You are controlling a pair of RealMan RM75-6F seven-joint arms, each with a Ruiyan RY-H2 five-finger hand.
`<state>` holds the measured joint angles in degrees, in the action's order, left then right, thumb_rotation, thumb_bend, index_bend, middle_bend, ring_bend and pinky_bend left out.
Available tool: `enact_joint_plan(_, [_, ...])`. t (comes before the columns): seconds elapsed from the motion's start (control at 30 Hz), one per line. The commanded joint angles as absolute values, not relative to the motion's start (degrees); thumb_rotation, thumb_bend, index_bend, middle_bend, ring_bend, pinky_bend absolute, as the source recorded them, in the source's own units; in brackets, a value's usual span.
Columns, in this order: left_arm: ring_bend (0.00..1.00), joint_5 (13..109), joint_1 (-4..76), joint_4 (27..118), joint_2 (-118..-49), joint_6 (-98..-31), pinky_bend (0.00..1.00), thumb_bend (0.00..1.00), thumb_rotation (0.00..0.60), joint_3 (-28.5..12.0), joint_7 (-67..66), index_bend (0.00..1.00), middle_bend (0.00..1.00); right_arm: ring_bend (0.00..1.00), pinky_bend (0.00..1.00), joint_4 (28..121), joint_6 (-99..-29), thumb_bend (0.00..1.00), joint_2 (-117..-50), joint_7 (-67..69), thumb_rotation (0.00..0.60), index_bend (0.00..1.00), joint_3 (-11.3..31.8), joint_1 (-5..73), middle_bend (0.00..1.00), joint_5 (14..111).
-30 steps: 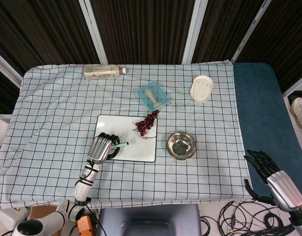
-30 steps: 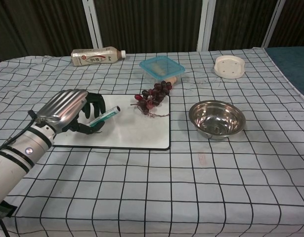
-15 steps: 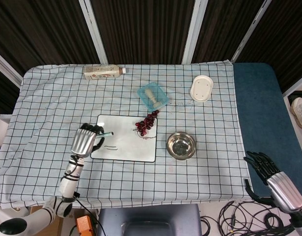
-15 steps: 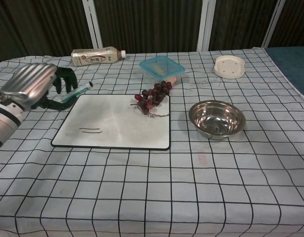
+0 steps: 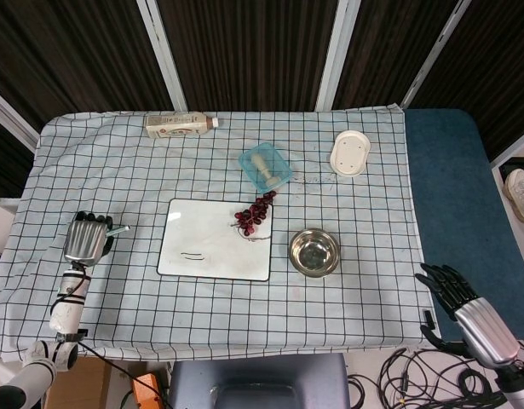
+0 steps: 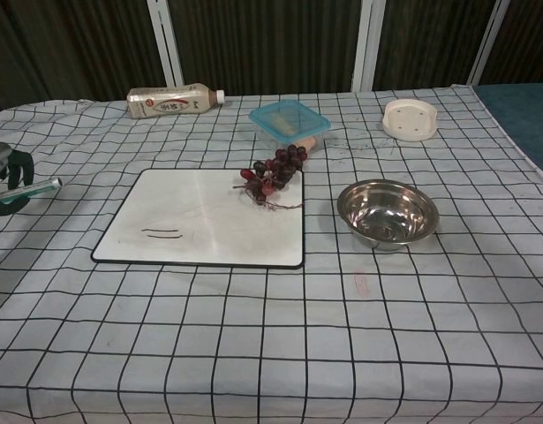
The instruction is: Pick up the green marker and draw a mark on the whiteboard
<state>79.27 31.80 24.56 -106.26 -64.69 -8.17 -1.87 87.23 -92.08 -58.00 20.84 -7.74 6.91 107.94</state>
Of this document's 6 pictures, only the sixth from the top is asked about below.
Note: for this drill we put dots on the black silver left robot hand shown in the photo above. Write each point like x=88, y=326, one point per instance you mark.
x=19, y=170

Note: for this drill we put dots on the green whiteboard marker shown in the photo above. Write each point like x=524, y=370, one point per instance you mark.
x=32, y=187

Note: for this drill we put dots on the black-framed whiteboard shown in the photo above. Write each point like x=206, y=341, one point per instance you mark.
x=196, y=221

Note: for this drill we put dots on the beige drink bottle brown cap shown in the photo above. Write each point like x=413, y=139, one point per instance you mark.
x=169, y=100

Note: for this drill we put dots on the red grape bunch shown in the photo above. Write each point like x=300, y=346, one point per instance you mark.
x=275, y=170

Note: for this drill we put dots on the blue-lidded clear plastic container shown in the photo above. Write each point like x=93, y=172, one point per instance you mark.
x=288, y=121

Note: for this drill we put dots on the dark pleated curtain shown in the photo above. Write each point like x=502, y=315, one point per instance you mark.
x=271, y=44

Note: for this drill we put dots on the small tan wooden piece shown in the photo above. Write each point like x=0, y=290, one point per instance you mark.
x=314, y=143

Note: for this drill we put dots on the white black checkered tablecloth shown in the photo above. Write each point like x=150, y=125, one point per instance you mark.
x=271, y=335

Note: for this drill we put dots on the stainless steel bowl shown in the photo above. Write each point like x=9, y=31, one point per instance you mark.
x=388, y=214

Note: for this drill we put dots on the white soap dish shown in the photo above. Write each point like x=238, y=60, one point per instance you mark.
x=408, y=121

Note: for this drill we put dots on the white metal post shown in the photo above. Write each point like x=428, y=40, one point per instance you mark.
x=368, y=44
x=487, y=44
x=167, y=44

